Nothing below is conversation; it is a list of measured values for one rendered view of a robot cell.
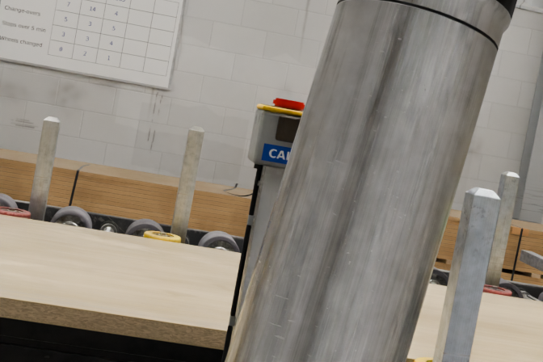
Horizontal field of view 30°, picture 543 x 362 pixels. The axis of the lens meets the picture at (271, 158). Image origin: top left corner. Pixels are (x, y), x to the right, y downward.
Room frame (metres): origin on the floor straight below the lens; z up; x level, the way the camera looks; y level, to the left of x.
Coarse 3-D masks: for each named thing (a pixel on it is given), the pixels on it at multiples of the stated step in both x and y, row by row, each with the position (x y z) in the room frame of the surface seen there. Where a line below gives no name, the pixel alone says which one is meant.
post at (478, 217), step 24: (480, 192) 1.24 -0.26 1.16; (480, 216) 1.24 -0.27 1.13; (456, 240) 1.27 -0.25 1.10; (480, 240) 1.24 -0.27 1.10; (456, 264) 1.26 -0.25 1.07; (480, 264) 1.24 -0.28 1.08; (456, 288) 1.24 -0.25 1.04; (480, 288) 1.24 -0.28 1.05; (456, 312) 1.24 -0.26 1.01; (456, 336) 1.24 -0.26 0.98; (432, 360) 1.27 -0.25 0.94; (456, 360) 1.24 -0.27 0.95
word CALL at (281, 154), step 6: (264, 144) 1.19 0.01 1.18; (264, 150) 1.19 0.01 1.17; (270, 150) 1.19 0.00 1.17; (276, 150) 1.19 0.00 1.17; (282, 150) 1.19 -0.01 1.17; (288, 150) 1.19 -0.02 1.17; (264, 156) 1.19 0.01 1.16; (270, 156) 1.19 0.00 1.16; (276, 156) 1.19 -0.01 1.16; (282, 156) 1.19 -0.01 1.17; (288, 156) 1.19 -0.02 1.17; (282, 162) 1.19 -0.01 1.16
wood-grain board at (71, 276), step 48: (0, 240) 1.78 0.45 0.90; (48, 240) 1.86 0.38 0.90; (96, 240) 1.96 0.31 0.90; (144, 240) 2.07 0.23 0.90; (0, 288) 1.40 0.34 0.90; (48, 288) 1.46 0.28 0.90; (96, 288) 1.52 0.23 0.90; (144, 288) 1.58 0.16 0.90; (192, 288) 1.66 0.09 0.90; (432, 288) 2.13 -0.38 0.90; (144, 336) 1.39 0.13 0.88; (192, 336) 1.39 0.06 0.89; (432, 336) 1.62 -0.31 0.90; (480, 336) 1.70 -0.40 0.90; (528, 336) 1.78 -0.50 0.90
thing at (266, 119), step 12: (264, 108) 1.19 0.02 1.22; (276, 108) 1.19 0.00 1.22; (264, 120) 1.19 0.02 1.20; (276, 120) 1.19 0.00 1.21; (252, 132) 1.24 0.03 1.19; (264, 132) 1.19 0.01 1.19; (252, 144) 1.22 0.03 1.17; (276, 144) 1.19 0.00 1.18; (288, 144) 1.19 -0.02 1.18; (252, 156) 1.20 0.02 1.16
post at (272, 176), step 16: (256, 176) 1.22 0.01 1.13; (272, 176) 1.21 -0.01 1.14; (256, 192) 1.22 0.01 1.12; (272, 192) 1.21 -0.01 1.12; (256, 208) 1.21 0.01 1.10; (256, 224) 1.20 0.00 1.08; (256, 240) 1.21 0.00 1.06; (256, 256) 1.21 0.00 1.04; (240, 272) 1.22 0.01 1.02; (240, 288) 1.23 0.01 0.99; (240, 304) 1.20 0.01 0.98; (224, 352) 1.22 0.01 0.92
